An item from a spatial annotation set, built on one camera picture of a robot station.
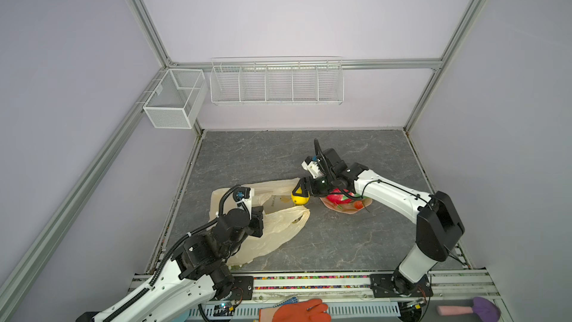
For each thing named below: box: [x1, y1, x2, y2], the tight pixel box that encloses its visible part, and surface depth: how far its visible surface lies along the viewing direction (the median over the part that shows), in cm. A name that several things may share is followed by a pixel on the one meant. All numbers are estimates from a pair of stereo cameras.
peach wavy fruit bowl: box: [318, 196, 374, 214], surface depth 89 cm
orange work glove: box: [259, 298, 332, 322], surface depth 70 cm
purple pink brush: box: [436, 296, 502, 322], surface depth 70 cm
